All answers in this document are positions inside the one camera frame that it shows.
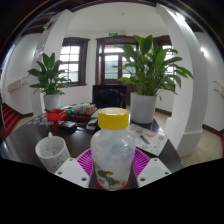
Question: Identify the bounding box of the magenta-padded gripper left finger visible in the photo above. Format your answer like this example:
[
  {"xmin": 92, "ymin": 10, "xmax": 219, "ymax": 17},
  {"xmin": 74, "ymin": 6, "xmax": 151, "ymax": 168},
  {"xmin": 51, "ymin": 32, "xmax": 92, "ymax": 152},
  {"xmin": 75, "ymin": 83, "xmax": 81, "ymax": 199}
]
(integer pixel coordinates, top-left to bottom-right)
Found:
[{"xmin": 54, "ymin": 148, "xmax": 95, "ymax": 190}]

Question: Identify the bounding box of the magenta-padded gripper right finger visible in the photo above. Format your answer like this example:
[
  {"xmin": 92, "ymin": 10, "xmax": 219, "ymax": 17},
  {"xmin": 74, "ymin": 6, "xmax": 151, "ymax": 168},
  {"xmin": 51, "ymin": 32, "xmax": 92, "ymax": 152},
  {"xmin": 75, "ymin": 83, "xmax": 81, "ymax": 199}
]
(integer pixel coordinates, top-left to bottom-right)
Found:
[{"xmin": 133, "ymin": 148, "xmax": 172, "ymax": 189}]

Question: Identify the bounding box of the clear bottle with yellow cap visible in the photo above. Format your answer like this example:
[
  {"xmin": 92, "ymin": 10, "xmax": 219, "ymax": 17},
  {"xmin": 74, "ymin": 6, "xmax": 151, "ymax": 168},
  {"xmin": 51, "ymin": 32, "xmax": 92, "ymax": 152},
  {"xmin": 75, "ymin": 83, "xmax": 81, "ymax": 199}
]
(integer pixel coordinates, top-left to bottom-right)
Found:
[{"xmin": 90, "ymin": 107, "xmax": 137, "ymax": 192}]

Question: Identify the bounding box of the white speckled mug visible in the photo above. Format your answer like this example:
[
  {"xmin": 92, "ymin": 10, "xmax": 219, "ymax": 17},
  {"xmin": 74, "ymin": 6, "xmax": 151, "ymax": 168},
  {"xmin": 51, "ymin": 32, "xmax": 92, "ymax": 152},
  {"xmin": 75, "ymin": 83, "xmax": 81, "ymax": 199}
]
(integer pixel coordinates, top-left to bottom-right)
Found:
[{"xmin": 34, "ymin": 132, "xmax": 72, "ymax": 174}]

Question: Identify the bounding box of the printed paper sheet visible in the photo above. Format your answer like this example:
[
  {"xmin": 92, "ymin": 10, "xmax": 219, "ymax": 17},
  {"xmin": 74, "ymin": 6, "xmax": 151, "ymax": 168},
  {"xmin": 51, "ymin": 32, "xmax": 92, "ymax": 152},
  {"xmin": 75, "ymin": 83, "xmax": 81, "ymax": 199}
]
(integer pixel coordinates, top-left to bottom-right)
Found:
[{"xmin": 126, "ymin": 123, "xmax": 169, "ymax": 157}]

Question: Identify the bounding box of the black device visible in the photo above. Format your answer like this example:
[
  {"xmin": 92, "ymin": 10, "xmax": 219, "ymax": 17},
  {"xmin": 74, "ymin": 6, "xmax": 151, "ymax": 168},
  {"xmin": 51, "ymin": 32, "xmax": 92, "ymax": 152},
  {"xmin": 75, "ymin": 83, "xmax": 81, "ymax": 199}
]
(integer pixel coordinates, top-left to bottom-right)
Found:
[{"xmin": 56, "ymin": 119, "xmax": 78, "ymax": 133}]

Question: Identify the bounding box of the red plastic box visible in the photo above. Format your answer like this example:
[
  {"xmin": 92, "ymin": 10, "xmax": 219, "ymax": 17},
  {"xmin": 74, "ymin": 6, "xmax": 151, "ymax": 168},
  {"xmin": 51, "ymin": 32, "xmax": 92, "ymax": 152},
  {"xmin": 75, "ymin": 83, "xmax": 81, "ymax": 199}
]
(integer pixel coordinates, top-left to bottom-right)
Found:
[{"xmin": 45, "ymin": 108, "xmax": 69, "ymax": 122}]

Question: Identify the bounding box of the box of small cards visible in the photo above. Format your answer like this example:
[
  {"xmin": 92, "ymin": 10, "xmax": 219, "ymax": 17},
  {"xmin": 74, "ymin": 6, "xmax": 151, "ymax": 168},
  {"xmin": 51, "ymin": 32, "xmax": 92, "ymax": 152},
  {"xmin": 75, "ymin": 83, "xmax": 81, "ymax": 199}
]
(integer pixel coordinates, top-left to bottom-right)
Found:
[{"xmin": 68, "ymin": 102, "xmax": 98, "ymax": 123}]

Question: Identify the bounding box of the green notebook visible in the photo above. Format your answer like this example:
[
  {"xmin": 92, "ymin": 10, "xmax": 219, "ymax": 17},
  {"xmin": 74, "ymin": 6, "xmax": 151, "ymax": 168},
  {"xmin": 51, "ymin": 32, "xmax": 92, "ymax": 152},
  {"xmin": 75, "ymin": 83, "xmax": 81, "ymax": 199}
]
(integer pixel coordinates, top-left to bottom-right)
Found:
[{"xmin": 89, "ymin": 108, "xmax": 102, "ymax": 120}]

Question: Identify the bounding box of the colourful sticker sheet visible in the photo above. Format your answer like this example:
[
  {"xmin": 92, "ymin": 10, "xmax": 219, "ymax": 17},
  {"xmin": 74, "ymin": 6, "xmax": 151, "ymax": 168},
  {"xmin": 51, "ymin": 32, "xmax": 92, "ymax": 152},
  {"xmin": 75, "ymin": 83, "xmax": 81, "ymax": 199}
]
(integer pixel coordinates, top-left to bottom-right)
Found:
[{"xmin": 26, "ymin": 113, "xmax": 54, "ymax": 127}]

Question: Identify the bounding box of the black chair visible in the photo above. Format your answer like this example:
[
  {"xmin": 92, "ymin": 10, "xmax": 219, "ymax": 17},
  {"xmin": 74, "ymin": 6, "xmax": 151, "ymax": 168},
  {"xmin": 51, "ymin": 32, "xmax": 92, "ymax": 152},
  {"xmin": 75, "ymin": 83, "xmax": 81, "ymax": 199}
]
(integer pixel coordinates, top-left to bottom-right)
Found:
[{"xmin": 92, "ymin": 84, "xmax": 128, "ymax": 109}]

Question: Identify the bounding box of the red sofa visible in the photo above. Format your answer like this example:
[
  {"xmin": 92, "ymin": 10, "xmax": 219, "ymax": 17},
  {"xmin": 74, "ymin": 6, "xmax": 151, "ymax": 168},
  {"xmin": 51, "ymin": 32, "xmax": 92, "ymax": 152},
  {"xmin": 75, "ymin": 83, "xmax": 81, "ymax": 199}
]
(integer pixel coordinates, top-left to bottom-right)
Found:
[{"xmin": 1, "ymin": 103, "xmax": 22, "ymax": 136}]

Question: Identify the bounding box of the small potted green plant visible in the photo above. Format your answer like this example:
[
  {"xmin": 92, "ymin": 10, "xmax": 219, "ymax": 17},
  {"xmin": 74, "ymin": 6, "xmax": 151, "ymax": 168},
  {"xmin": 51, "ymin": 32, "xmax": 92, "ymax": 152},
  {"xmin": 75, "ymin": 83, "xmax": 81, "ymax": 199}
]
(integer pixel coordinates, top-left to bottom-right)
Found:
[{"xmin": 27, "ymin": 52, "xmax": 73, "ymax": 113}]

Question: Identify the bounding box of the large potted green plant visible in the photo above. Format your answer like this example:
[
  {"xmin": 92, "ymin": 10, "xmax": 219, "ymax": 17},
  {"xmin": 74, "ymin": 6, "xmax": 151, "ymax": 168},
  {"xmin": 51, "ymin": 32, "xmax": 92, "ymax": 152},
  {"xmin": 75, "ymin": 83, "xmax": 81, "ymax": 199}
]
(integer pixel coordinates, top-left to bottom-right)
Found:
[{"xmin": 113, "ymin": 34, "xmax": 194, "ymax": 125}]

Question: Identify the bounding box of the dark-framed window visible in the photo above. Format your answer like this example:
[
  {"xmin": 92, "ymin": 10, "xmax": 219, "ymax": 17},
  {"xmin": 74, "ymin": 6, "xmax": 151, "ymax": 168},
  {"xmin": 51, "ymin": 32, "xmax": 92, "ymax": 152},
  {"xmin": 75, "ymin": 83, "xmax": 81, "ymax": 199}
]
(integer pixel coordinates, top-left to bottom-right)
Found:
[
  {"xmin": 59, "ymin": 37, "xmax": 91, "ymax": 87},
  {"xmin": 153, "ymin": 34, "xmax": 178, "ymax": 84}
]

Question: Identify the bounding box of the dark wooden double door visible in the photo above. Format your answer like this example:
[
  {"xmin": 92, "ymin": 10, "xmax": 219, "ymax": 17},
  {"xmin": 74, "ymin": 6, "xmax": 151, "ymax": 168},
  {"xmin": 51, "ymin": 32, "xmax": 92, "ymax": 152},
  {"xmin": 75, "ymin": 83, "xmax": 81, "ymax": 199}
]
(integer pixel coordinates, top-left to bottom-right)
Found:
[{"xmin": 95, "ymin": 35, "xmax": 148, "ymax": 86}]

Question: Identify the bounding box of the white wall unit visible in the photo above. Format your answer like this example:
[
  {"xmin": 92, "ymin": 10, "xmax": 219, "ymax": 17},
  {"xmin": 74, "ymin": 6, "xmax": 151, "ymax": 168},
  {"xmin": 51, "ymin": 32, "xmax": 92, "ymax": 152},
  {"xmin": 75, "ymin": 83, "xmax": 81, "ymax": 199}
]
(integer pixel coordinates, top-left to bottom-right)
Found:
[
  {"xmin": 213, "ymin": 79, "xmax": 224, "ymax": 98},
  {"xmin": 6, "ymin": 76, "xmax": 30, "ymax": 93}
]

